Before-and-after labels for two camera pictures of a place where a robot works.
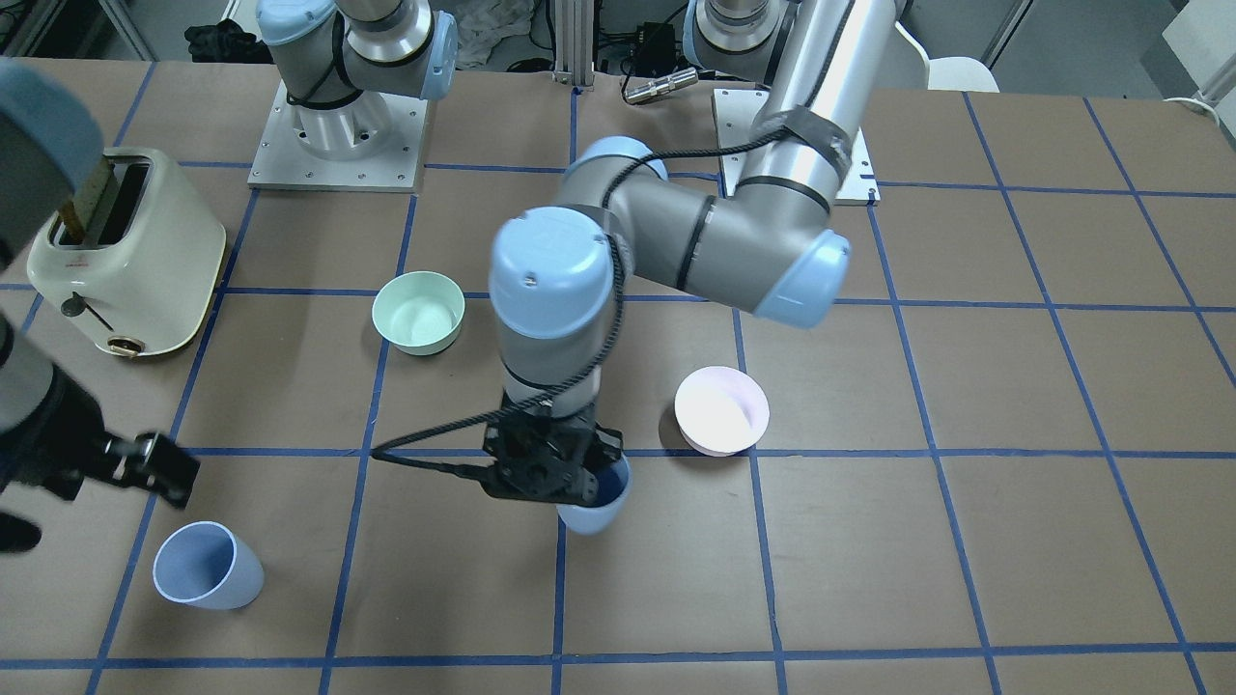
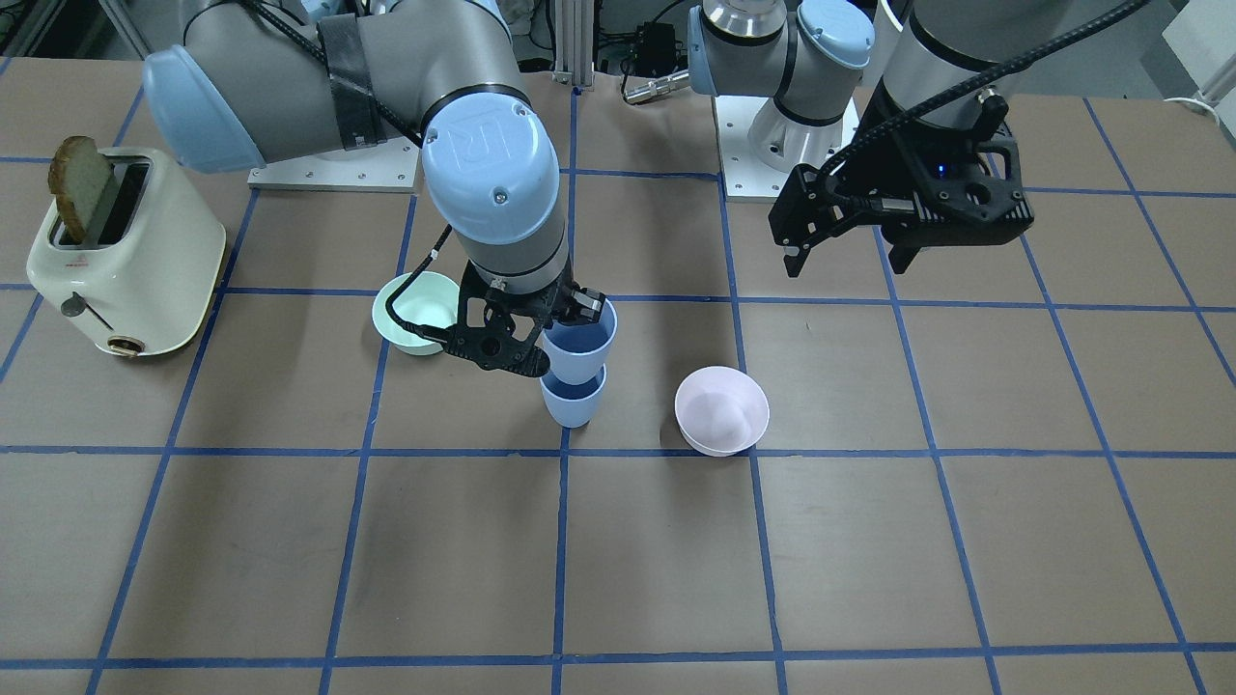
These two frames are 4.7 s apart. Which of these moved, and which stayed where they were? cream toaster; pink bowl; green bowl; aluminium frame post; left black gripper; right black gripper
Moved: left black gripper; right black gripper
Stayed: cream toaster; pink bowl; green bowl; aluminium frame post
